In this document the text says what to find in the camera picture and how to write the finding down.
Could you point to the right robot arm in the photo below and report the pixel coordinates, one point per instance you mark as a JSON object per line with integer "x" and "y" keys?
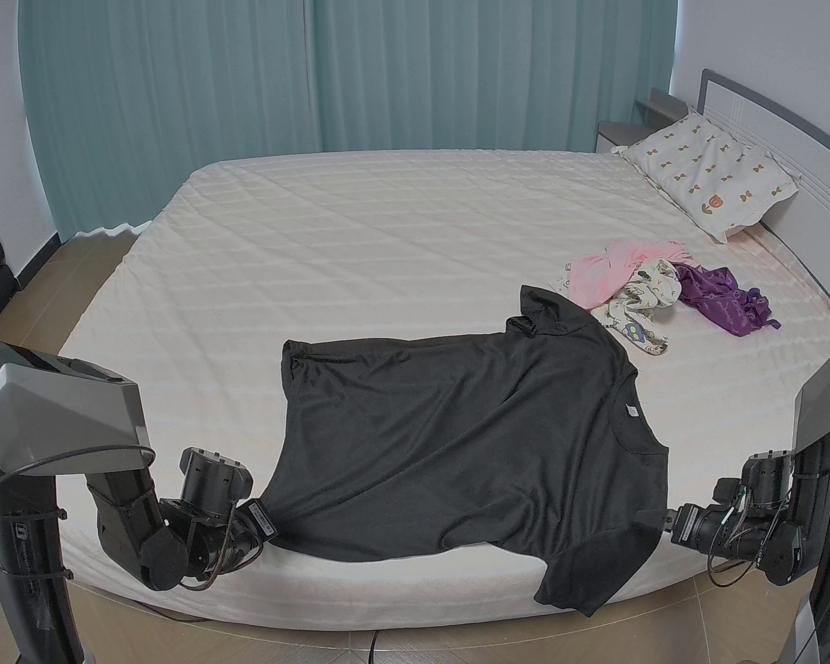
{"x": 826, "y": 398}

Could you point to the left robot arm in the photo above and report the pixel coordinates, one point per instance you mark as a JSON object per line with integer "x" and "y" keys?
{"x": 55, "y": 405}

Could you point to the white printed garment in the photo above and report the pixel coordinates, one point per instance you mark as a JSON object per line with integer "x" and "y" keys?
{"x": 653, "y": 281}

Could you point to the pink garment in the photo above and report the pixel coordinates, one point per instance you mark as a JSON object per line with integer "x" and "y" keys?
{"x": 602, "y": 274}

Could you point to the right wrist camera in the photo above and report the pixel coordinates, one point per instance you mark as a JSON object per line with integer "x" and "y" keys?
{"x": 727, "y": 494}

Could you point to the bed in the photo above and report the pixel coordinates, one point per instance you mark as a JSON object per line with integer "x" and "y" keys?
{"x": 318, "y": 246}

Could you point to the grey bedside table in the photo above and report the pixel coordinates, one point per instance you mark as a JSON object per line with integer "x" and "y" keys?
{"x": 619, "y": 135}

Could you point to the black T-shirt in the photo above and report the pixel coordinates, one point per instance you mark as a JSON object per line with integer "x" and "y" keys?
{"x": 456, "y": 440}

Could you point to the white printed pillow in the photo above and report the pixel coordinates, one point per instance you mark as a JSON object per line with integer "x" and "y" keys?
{"x": 705, "y": 163}

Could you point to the purple garment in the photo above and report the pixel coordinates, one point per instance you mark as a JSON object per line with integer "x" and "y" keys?
{"x": 726, "y": 301}

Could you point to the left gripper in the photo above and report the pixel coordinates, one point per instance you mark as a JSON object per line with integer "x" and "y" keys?
{"x": 245, "y": 533}

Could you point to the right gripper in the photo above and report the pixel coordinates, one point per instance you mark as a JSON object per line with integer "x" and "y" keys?
{"x": 702, "y": 526}

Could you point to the blue-green curtain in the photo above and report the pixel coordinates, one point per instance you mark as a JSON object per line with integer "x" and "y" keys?
{"x": 180, "y": 94}

